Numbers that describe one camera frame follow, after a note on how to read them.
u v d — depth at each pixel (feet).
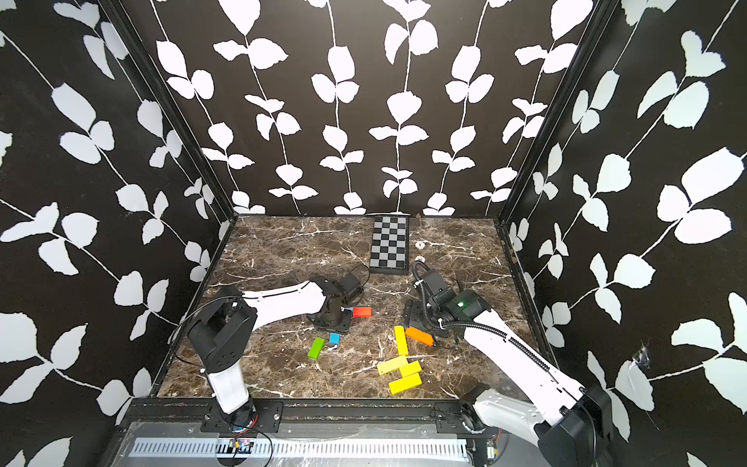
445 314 1.71
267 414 2.54
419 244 3.66
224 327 1.63
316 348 2.81
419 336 2.91
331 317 2.50
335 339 2.80
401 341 2.86
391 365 2.70
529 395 1.46
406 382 2.62
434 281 1.93
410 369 2.69
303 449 2.30
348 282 2.47
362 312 2.99
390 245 3.54
